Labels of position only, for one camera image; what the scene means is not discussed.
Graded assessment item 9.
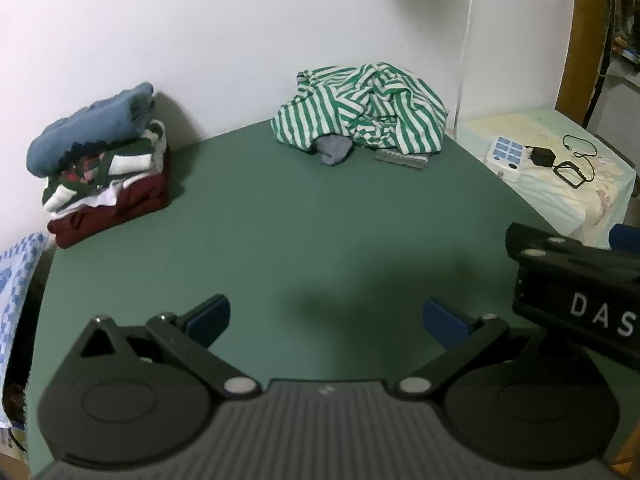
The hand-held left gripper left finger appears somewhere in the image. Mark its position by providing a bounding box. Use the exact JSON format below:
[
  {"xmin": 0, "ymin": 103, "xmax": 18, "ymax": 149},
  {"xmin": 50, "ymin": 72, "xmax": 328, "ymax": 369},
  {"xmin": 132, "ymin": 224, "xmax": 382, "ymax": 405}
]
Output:
[{"xmin": 80, "ymin": 294, "xmax": 264, "ymax": 403}]

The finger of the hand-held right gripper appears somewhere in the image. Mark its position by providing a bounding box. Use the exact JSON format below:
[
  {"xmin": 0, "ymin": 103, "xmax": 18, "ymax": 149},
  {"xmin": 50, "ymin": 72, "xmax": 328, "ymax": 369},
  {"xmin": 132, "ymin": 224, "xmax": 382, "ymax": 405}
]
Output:
[
  {"xmin": 506, "ymin": 221, "xmax": 640, "ymax": 281},
  {"xmin": 609, "ymin": 225, "xmax": 640, "ymax": 253}
]

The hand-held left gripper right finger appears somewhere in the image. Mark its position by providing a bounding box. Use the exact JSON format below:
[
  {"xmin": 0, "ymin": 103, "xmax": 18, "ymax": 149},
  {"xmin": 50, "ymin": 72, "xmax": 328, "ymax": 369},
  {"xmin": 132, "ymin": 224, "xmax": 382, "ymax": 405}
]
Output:
[{"xmin": 398, "ymin": 298, "xmax": 510, "ymax": 402}]

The green white striped shirt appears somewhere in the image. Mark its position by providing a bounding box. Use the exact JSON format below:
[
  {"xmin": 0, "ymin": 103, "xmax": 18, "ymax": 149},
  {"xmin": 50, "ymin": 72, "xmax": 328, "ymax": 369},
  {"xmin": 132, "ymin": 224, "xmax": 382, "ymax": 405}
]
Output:
[{"xmin": 270, "ymin": 62, "xmax": 449, "ymax": 157}]

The small table with pale cloth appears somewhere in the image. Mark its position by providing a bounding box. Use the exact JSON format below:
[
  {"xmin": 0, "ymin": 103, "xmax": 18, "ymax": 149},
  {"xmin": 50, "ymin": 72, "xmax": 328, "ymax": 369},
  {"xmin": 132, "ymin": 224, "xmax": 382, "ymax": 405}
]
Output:
[{"xmin": 457, "ymin": 107, "xmax": 637, "ymax": 249}]

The white blue button device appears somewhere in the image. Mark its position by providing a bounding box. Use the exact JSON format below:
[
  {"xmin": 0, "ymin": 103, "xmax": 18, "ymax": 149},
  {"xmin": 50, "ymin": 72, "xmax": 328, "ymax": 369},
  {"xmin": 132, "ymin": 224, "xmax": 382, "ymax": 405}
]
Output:
[{"xmin": 486, "ymin": 136, "xmax": 531, "ymax": 183}]

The maroon folded garment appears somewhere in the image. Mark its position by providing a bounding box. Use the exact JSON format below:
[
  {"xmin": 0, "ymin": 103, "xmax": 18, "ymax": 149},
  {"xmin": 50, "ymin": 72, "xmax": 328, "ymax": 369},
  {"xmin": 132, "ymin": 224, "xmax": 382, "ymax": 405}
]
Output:
[{"xmin": 47, "ymin": 147, "xmax": 171, "ymax": 250}]

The white folded garment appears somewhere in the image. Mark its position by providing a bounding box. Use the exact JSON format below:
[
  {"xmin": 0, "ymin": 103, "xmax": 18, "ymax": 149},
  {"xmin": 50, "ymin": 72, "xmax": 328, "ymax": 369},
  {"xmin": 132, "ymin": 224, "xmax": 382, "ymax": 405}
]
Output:
[{"xmin": 50, "ymin": 175, "xmax": 153, "ymax": 221}]

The grey striped cloth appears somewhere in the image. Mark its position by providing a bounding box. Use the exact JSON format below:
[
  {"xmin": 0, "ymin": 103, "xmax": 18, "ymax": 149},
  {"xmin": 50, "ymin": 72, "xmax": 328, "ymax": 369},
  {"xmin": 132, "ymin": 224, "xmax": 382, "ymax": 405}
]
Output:
[{"xmin": 375, "ymin": 149, "xmax": 429, "ymax": 170}]

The green white folded cardigan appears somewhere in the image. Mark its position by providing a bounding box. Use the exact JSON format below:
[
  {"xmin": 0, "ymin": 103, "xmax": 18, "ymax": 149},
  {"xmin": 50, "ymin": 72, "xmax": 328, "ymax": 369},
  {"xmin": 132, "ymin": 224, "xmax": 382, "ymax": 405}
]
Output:
[{"xmin": 42, "ymin": 120, "xmax": 168, "ymax": 212}]

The blue white checked cloth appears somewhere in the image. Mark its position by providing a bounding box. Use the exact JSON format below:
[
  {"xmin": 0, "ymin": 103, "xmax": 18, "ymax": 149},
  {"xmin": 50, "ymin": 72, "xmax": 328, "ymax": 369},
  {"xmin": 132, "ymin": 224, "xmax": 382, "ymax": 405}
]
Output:
[{"xmin": 0, "ymin": 232, "xmax": 49, "ymax": 428}]

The dark floral folded garment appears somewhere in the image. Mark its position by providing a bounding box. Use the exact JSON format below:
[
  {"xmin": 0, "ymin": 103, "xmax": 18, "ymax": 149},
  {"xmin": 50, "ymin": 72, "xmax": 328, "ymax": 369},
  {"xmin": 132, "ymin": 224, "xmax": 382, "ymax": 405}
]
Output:
[{"xmin": 60, "ymin": 152, "xmax": 108, "ymax": 187}]

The grey sweater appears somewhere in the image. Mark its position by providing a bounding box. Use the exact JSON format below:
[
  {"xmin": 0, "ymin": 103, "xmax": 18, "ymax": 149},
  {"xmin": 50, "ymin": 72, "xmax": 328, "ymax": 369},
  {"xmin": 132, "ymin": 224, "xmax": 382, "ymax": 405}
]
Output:
[{"xmin": 314, "ymin": 135, "xmax": 354, "ymax": 167}]

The blue folded sweater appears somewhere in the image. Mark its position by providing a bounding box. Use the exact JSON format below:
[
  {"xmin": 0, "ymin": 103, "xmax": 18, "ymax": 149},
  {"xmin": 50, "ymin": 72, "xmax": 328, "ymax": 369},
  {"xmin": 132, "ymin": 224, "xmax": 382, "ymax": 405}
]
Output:
[{"xmin": 27, "ymin": 82, "xmax": 156, "ymax": 178}]

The black charger cable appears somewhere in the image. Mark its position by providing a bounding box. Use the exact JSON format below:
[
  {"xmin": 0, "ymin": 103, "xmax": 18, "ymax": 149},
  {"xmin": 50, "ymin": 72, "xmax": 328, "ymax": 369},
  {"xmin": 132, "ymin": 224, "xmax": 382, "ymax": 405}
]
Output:
[{"xmin": 552, "ymin": 135, "xmax": 599, "ymax": 190}]

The white wall cable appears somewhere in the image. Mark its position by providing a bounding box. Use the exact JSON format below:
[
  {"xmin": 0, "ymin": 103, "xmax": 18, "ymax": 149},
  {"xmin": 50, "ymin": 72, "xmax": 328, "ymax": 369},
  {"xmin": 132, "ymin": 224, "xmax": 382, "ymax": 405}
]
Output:
[{"xmin": 451, "ymin": 0, "xmax": 477, "ymax": 131}]

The wooden door frame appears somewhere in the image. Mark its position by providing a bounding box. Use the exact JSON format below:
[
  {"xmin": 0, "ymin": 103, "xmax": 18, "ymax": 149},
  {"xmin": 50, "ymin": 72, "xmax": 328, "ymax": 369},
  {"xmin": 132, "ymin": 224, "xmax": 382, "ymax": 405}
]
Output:
[{"xmin": 555, "ymin": 0, "xmax": 614, "ymax": 128}]

